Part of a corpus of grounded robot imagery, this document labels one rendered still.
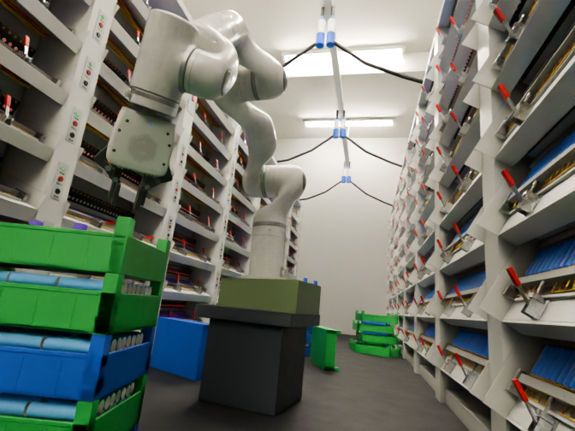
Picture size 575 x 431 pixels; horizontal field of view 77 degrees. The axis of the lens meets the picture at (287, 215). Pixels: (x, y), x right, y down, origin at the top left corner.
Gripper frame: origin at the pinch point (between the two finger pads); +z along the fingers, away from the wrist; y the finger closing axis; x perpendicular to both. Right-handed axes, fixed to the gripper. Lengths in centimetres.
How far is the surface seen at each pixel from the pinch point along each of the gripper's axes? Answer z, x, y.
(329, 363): 75, 57, 118
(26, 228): 5.2, -11.6, -12.5
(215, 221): 41, 167, 77
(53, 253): 6.9, -14.9, -8.7
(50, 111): -5, 78, -21
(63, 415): 23.6, -25.8, -3.1
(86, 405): 21.4, -27.0, -1.0
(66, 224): 29, 67, -9
